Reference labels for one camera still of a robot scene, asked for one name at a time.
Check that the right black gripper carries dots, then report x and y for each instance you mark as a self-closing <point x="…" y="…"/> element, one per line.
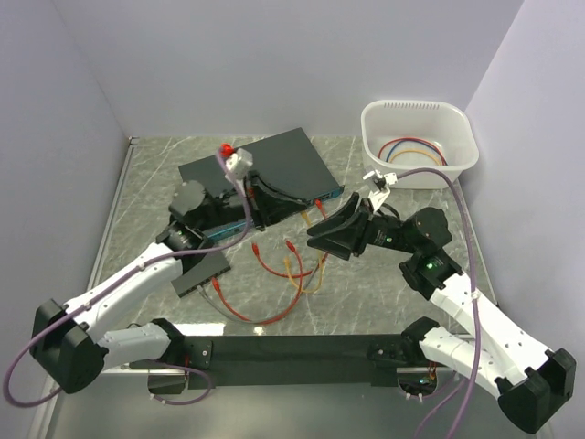
<point x="345" y="246"/>

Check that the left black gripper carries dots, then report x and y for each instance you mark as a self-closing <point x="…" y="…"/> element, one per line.
<point x="269" y="206"/>

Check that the large blue rack switch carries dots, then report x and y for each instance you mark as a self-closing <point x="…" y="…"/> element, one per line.
<point x="288" y="161"/>

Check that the small black network switch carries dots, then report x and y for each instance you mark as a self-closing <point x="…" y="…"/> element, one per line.
<point x="212" y="266"/>

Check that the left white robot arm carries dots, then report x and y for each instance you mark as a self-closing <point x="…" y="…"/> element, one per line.
<point x="75" y="342"/>

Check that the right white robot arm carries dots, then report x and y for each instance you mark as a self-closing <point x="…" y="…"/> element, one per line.
<point x="529" y="380"/>

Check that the white plastic tub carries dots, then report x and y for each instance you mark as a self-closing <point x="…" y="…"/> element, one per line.
<point x="402" y="135"/>

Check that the black base bar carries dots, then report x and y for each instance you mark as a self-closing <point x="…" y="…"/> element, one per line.
<point x="288" y="360"/>

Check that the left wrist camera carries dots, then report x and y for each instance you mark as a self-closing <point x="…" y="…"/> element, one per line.
<point x="238" y="161"/>

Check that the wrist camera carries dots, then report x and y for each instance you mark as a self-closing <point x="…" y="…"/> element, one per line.
<point x="238" y="161"/>
<point x="379" y="186"/>

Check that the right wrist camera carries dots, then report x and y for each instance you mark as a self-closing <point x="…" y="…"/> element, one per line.
<point x="379" y="186"/>

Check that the aluminium frame rail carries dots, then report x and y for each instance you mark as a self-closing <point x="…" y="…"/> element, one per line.
<point x="99" y="257"/>

